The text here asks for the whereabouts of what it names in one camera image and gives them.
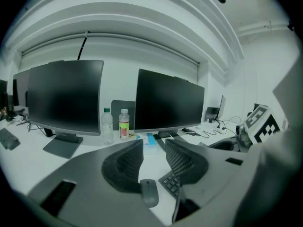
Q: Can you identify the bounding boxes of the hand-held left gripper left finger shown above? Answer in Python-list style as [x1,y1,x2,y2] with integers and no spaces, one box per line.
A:
[27,140,170,227]

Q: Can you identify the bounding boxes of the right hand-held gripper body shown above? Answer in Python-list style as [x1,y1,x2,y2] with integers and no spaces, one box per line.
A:
[235,104,282,151]

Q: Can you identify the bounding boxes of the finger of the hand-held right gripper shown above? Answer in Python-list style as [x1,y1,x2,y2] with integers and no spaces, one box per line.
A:
[208,138,239,152]

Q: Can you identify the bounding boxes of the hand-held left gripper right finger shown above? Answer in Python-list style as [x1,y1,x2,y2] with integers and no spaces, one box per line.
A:
[165,138,260,224]

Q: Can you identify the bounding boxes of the black full-size keyboard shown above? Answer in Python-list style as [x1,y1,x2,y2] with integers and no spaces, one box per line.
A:
[158,169,183,200]

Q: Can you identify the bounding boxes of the black computer mouse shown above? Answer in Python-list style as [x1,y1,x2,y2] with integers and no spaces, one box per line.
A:
[140,178,159,208]

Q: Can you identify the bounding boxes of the small black keypad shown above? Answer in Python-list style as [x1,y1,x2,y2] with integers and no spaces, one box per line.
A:
[0,127,21,151]

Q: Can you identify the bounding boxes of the black laptop at right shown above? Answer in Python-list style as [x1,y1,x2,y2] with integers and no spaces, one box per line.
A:
[219,95,227,122]

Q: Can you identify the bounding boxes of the person's grey shirt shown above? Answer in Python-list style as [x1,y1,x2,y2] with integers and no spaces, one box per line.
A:
[236,55,303,227]

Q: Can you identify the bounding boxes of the clear bottle with green cap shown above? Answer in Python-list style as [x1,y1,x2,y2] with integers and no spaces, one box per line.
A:
[101,107,114,145]

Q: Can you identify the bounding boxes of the bottle with red green label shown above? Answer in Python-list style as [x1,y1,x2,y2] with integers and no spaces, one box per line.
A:
[118,108,130,140]

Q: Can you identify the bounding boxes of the blue white tissue pack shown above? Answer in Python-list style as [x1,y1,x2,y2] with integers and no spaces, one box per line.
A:
[143,132,158,155]

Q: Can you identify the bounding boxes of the large black monitor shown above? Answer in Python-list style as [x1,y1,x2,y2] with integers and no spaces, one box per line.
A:
[134,68,205,151]

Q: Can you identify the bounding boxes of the black monitor with grey stand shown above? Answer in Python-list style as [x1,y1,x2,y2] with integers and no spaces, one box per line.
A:
[27,60,105,160]

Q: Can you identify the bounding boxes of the black equipment pile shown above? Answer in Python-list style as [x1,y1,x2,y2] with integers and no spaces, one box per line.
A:
[0,79,17,122]

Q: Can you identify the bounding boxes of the black glossy monitor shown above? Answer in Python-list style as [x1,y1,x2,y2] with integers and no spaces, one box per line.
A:
[13,69,31,108]

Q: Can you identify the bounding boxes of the white roller blind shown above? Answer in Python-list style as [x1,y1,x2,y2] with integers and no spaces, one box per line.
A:
[21,32,201,67]

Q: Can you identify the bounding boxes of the black wavy cable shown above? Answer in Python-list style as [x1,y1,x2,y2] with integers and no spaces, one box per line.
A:
[196,116,242,139]

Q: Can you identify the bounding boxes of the thin black monitor cables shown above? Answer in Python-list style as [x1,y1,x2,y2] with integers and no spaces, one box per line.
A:
[16,116,49,137]

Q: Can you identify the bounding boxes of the black window cord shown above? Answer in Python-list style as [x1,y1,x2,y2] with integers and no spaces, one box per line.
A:
[77,31,89,61]

